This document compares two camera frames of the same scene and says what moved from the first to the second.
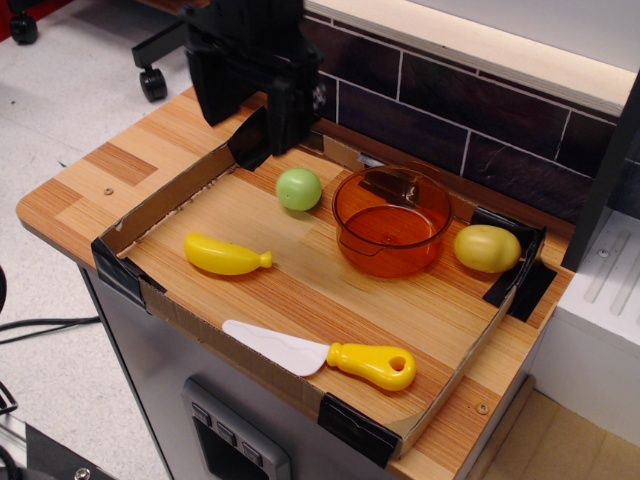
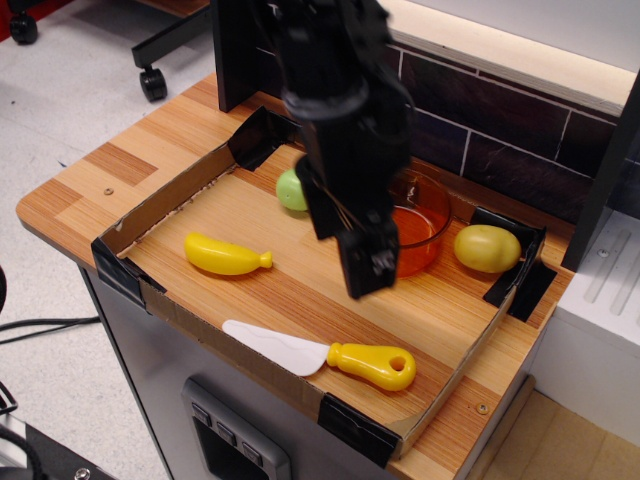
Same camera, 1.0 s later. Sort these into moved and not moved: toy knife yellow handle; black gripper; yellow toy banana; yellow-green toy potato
Moved: black gripper
Not moved: toy knife yellow handle; yellow toy banana; yellow-green toy potato
